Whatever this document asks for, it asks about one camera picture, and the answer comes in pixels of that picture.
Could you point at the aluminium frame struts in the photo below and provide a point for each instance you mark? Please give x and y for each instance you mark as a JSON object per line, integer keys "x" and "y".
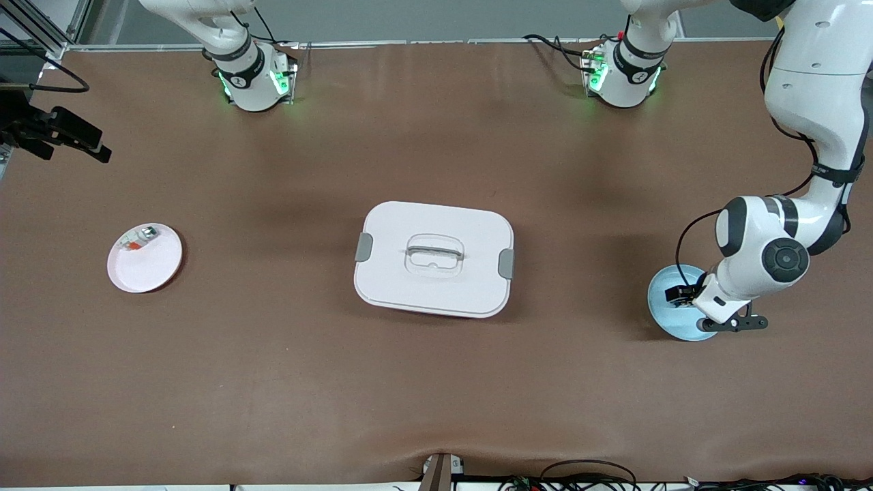
{"x": 82, "y": 20}

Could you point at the light blue round plate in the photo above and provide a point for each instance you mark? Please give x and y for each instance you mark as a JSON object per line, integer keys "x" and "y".
{"x": 665, "y": 317}

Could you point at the white lidded storage box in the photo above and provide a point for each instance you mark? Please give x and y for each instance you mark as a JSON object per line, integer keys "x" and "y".
{"x": 436, "y": 286}

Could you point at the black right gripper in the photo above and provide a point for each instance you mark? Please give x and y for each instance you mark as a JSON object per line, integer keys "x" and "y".
{"x": 27, "y": 127}

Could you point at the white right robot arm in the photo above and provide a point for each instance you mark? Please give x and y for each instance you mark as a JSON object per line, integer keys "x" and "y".
{"x": 252, "y": 82}

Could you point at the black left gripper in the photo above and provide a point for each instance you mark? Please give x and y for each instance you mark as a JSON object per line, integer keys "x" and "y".
{"x": 690, "y": 294}

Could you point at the silver table edge rail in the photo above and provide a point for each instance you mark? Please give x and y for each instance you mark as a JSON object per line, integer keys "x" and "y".
{"x": 443, "y": 42}

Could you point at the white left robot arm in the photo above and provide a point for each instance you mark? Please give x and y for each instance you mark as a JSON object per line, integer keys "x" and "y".
{"x": 805, "y": 102}

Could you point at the pink round plate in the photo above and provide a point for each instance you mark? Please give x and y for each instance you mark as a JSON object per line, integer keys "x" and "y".
{"x": 146, "y": 273}

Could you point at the small white bracket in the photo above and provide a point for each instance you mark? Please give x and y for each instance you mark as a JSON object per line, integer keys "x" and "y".
{"x": 457, "y": 466}

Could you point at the brown camera post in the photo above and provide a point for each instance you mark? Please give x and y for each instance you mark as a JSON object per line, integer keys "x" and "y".
{"x": 436, "y": 477}

